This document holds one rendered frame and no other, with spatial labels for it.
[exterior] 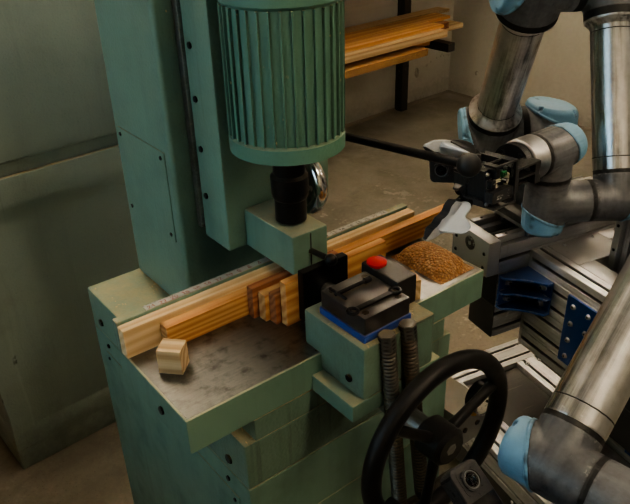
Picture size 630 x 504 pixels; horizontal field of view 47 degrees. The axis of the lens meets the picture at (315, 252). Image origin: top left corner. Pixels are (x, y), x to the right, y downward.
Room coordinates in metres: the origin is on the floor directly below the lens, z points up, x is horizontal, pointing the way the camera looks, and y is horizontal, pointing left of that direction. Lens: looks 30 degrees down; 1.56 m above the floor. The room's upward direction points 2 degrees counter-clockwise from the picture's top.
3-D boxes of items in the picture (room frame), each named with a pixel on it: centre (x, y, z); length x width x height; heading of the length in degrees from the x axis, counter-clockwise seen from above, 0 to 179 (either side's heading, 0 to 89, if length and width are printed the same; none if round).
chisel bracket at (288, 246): (1.05, 0.05, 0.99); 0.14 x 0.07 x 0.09; 37
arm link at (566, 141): (1.15, -0.41, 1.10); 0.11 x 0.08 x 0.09; 127
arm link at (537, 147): (1.10, -0.35, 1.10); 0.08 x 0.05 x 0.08; 38
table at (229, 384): (0.95, -0.03, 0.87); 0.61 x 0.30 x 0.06; 127
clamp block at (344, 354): (0.88, -0.08, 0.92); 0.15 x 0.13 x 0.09; 127
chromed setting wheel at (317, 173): (1.21, 0.02, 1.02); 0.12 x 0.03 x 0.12; 37
